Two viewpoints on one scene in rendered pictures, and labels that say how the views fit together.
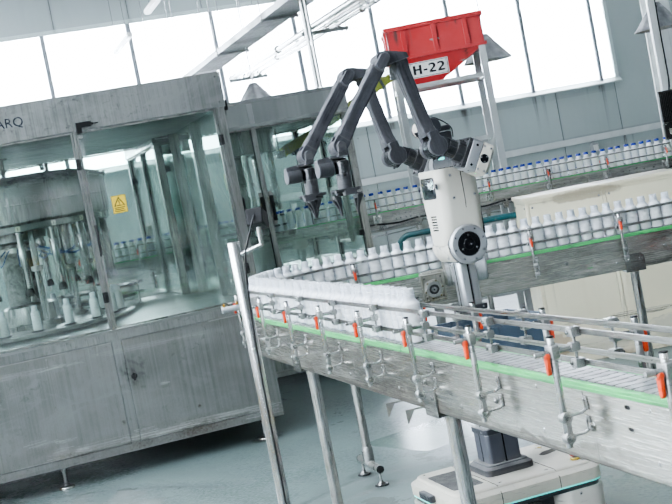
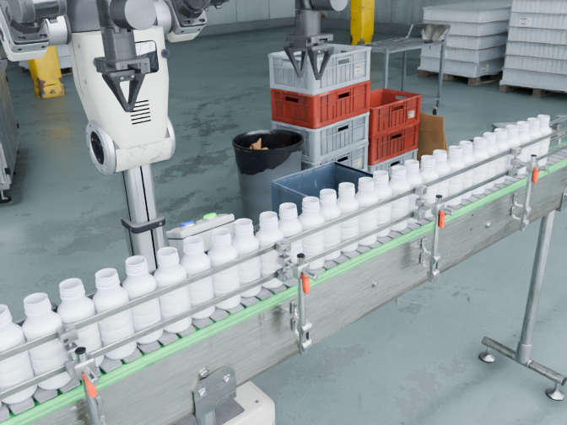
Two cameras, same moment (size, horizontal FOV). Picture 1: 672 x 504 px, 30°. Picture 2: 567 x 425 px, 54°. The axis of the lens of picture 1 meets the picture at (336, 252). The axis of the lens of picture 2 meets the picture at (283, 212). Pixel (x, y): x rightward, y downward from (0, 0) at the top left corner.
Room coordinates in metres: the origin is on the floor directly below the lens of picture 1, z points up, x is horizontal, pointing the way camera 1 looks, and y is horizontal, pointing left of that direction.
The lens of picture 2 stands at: (5.21, 1.12, 1.64)
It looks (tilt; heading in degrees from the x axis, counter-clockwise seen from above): 24 degrees down; 248
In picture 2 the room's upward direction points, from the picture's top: 2 degrees counter-clockwise
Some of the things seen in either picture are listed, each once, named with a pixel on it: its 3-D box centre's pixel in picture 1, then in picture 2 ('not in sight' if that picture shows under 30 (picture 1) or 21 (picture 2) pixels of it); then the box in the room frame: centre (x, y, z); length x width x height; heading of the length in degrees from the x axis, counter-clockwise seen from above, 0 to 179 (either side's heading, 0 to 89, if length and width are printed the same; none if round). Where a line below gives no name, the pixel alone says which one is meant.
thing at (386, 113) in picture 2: not in sight; (377, 110); (2.89, -2.59, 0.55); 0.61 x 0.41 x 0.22; 19
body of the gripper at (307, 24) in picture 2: (344, 183); (308, 26); (4.65, -0.08, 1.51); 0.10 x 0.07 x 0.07; 106
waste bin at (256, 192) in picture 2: not in sight; (270, 185); (4.03, -2.04, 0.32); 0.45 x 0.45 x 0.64
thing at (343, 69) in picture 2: not in sight; (320, 67); (3.53, -2.29, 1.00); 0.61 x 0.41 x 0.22; 24
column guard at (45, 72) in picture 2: not in sight; (42, 56); (5.28, -7.67, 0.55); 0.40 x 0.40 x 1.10; 17
